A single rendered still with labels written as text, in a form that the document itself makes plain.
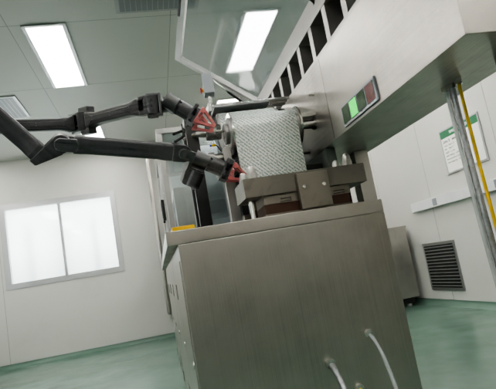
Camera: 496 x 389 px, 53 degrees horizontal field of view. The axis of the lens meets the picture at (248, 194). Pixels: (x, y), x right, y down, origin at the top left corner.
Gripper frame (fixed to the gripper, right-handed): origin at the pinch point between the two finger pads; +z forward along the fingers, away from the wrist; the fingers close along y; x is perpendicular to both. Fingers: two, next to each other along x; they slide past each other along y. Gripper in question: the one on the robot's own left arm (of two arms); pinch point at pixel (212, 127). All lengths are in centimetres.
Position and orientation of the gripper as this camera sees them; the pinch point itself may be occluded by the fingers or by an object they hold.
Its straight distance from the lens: 181.8
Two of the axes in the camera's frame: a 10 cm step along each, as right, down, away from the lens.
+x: 4.9, -8.4, 2.4
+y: 1.7, -1.7, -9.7
